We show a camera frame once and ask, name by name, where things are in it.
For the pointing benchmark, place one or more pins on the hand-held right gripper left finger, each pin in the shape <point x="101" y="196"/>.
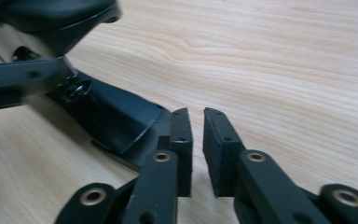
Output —
<point x="181" y="161"/>

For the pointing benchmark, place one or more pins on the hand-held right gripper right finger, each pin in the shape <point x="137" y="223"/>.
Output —
<point x="220" y="161"/>

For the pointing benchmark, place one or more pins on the black stapler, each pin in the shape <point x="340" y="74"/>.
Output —
<point x="115" y="115"/>

